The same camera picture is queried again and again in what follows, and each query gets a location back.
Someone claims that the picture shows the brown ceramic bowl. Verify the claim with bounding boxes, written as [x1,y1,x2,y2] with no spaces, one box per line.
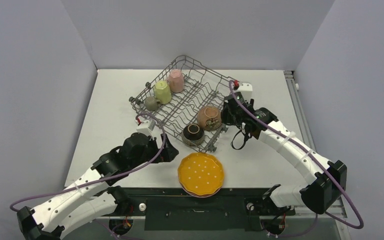
[196,105,222,131]
[181,123,205,148]

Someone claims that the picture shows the orange polka dot plate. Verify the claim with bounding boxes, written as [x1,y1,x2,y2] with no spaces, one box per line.
[177,152,225,183]

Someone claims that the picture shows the grey wire dish rack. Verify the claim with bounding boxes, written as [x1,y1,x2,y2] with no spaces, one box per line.
[129,55,232,140]

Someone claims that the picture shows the small grey-green cup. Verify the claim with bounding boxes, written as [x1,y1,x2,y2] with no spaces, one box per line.
[144,96,161,112]

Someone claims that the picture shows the pale yellow mug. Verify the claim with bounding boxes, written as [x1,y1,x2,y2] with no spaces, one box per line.
[153,80,172,105]

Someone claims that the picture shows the pink mug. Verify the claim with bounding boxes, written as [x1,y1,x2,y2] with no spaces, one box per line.
[168,69,185,93]

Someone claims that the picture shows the pink plate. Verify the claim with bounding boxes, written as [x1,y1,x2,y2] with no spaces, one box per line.
[179,180,224,198]

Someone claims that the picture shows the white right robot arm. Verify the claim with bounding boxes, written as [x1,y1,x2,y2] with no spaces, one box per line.
[221,92,348,214]

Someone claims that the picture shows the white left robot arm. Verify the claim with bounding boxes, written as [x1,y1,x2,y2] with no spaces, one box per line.
[16,132,179,240]

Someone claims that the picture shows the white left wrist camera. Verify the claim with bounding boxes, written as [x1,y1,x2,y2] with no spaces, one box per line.
[136,118,156,137]

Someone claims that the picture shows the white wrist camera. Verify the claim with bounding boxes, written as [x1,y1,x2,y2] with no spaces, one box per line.
[136,118,156,137]
[233,80,253,103]

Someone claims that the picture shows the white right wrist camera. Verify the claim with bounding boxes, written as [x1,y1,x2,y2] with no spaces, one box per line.
[233,80,253,103]

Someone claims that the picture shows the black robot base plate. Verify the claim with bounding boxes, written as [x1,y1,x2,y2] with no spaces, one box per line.
[103,188,296,236]

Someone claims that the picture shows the aluminium frame rail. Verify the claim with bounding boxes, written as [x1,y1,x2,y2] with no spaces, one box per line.
[276,70,347,219]

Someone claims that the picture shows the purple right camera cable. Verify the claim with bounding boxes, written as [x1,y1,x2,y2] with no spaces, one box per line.
[228,79,365,230]

